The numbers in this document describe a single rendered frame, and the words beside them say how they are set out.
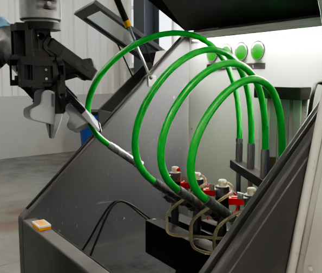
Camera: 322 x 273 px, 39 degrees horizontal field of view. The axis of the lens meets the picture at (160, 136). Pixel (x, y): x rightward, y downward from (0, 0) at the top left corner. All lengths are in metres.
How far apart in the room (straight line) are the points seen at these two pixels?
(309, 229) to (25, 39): 0.58
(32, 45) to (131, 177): 0.62
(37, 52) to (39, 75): 0.04
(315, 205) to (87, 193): 0.71
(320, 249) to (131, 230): 0.75
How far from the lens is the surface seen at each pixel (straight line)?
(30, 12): 0.85
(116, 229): 1.37
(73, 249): 1.01
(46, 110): 0.86
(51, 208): 1.26
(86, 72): 0.90
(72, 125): 1.06
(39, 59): 0.84
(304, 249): 0.78
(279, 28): 1.14
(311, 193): 0.78
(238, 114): 1.15
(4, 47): 1.13
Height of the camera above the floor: 1.31
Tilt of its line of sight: 8 degrees down
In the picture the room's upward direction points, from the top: straight up
